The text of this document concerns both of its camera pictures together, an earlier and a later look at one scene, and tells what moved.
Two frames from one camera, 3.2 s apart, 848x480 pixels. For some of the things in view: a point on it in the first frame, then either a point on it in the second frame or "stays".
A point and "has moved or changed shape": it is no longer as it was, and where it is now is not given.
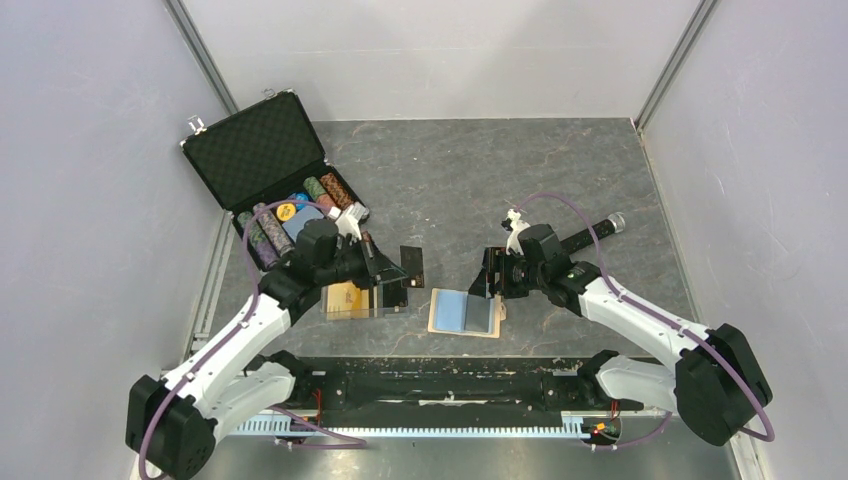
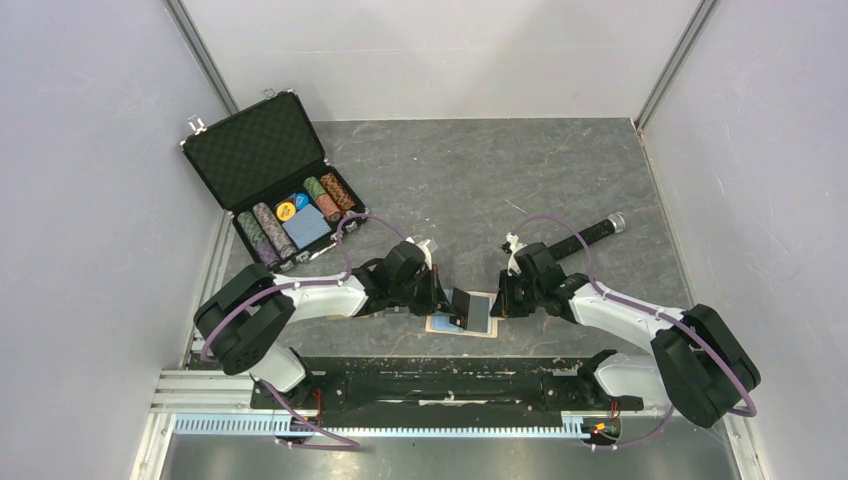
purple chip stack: x=276 y=234 stays
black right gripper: x=496 y=260 to x=504 y=306
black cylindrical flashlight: x=616 y=223 stays
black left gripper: x=377 y=267 to x=436 y=297
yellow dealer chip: x=286 y=212 stays
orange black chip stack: x=336 y=191 stays
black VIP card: x=477 y=314 to x=462 y=309
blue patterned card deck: x=293 y=224 stays
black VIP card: x=411 y=260 has moved or changed shape
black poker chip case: x=266 y=169 stays
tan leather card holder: x=457 y=312 stays
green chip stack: x=257 y=237 stays
